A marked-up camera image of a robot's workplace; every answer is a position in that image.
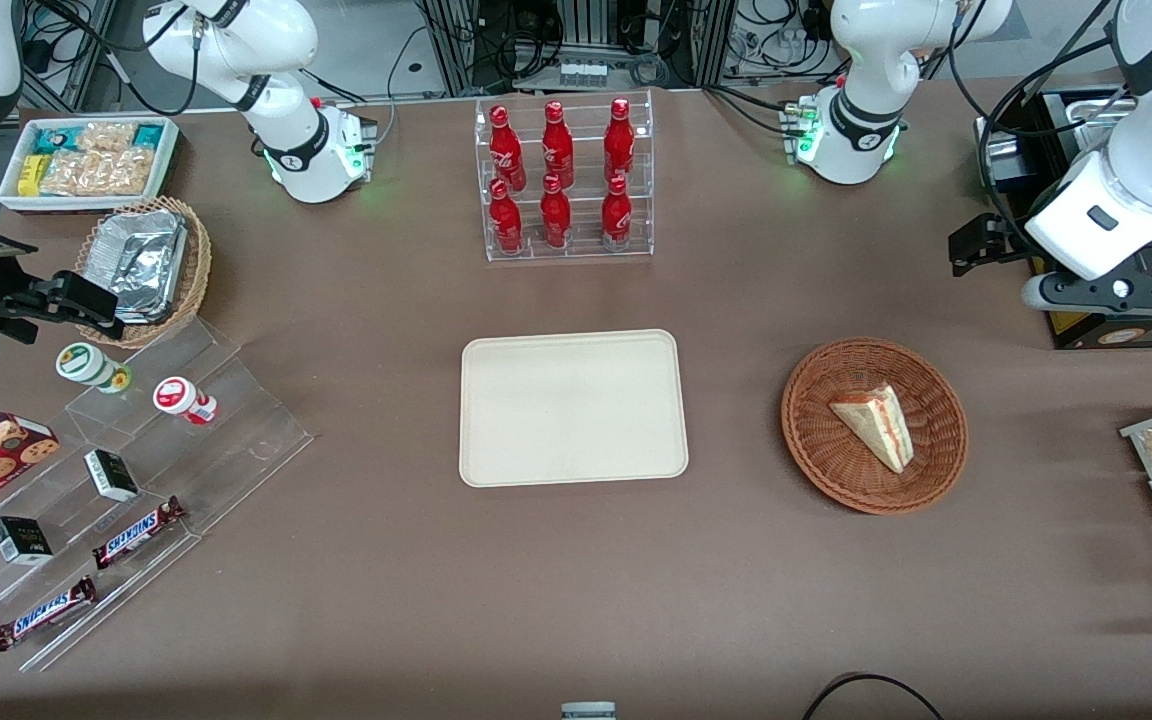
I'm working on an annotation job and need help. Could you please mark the clear bag of crackers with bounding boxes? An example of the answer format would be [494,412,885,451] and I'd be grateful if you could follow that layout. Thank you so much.
[39,150,103,198]
[96,147,156,197]
[76,120,138,155]

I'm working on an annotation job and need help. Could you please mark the clear acrylic bottle rack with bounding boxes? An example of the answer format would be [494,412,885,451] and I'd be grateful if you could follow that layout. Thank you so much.
[474,90,655,263]

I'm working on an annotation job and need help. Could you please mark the Snickers chocolate bar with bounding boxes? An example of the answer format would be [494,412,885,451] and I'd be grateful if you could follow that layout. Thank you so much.
[91,496,187,571]
[0,576,99,653]

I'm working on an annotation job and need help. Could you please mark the red lid yogurt cup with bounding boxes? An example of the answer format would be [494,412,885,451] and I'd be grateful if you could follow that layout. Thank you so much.
[152,376,219,427]

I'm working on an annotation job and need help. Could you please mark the clear acrylic stepped display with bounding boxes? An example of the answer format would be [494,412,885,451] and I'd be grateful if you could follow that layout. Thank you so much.
[0,315,315,673]

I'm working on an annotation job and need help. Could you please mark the brown round wicker basket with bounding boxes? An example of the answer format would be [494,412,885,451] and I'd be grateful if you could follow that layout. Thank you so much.
[781,337,969,517]

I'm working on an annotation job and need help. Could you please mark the aluminium foil tray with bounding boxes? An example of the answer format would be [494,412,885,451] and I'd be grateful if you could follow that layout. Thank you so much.
[86,208,189,326]

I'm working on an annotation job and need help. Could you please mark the red Coca-Cola bottle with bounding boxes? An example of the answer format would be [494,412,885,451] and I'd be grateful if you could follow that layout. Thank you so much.
[602,97,637,185]
[489,178,526,255]
[488,104,528,193]
[540,100,576,189]
[539,173,574,250]
[600,175,635,252]

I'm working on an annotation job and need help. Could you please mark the green lid yogurt cup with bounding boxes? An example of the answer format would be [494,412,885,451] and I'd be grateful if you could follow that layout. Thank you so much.
[55,342,133,395]

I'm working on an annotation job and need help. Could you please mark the light tan wicker basket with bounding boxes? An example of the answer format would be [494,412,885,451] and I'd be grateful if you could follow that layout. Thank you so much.
[74,196,213,350]

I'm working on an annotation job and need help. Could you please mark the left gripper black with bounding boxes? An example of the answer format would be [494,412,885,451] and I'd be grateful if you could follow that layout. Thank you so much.
[947,213,1038,279]

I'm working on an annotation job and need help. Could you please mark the white rectangular snack bin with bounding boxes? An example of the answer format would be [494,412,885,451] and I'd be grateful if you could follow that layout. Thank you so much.
[0,115,182,214]

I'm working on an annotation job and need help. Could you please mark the aluminium equipment rack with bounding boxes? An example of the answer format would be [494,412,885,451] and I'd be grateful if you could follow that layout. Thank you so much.
[416,0,739,97]

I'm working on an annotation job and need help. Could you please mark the black floor cable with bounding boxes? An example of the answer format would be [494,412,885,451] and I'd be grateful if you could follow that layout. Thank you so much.
[801,672,947,720]

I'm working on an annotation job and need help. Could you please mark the small black carton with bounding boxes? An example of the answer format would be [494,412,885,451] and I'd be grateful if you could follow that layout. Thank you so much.
[83,449,140,503]
[0,516,55,567]

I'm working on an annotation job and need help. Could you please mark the cream rectangular serving tray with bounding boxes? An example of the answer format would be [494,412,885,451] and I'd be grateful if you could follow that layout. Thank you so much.
[459,329,690,489]

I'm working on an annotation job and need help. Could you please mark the triangular sandwich wedge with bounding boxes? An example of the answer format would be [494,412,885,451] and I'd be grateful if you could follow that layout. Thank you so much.
[829,384,914,475]

